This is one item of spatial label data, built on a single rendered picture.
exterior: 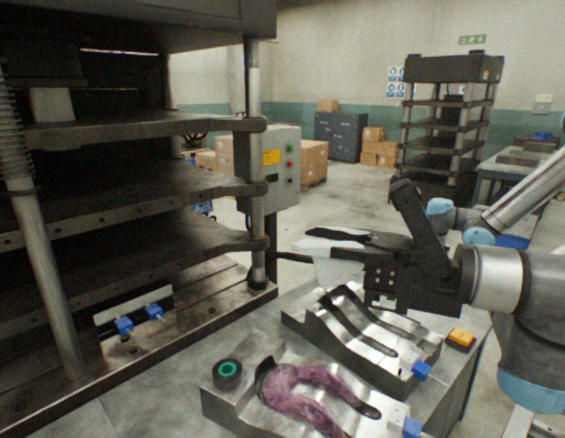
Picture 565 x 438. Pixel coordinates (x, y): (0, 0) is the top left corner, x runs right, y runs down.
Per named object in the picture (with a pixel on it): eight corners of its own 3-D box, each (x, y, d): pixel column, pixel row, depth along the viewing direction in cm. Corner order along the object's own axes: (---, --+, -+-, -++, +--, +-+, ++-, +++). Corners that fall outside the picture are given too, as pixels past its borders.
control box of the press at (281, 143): (300, 364, 212) (306, 127, 158) (264, 392, 192) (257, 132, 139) (276, 346, 227) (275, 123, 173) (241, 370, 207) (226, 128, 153)
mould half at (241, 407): (408, 421, 90) (414, 390, 86) (386, 522, 69) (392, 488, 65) (254, 354, 113) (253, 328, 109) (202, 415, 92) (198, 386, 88)
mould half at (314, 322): (439, 357, 111) (447, 325, 106) (402, 405, 95) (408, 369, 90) (323, 295, 145) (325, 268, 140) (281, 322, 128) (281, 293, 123)
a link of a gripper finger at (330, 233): (302, 262, 50) (360, 279, 45) (305, 224, 49) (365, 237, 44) (313, 256, 53) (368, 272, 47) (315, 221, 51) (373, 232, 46)
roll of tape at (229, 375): (209, 374, 91) (208, 364, 90) (235, 362, 95) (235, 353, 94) (219, 396, 85) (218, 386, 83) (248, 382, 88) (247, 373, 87)
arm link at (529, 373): (544, 360, 47) (568, 295, 43) (580, 431, 38) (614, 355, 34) (481, 347, 50) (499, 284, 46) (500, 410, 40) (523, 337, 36)
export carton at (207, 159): (235, 175, 616) (234, 154, 601) (216, 180, 585) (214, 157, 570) (214, 170, 655) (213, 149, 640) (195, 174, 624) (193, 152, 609)
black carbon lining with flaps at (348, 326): (416, 341, 109) (421, 317, 105) (392, 368, 99) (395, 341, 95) (333, 296, 132) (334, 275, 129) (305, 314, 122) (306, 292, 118)
